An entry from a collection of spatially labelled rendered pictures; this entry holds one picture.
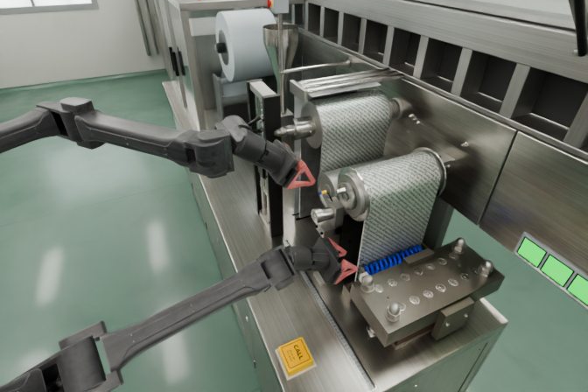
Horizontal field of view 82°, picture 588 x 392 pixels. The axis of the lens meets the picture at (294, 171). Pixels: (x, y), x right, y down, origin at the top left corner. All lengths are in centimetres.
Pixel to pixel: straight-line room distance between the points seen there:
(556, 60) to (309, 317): 86
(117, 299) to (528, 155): 222
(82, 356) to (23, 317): 195
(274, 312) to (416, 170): 57
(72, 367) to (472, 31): 106
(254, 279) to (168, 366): 140
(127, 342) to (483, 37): 98
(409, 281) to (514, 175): 38
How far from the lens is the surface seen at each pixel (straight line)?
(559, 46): 88
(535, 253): 100
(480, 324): 118
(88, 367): 71
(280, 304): 109
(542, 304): 264
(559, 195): 92
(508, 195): 99
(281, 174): 70
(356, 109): 103
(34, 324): 257
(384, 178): 88
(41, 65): 638
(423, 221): 106
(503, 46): 94
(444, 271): 108
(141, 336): 70
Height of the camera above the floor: 179
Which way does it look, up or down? 34 degrees down
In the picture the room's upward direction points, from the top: straight up
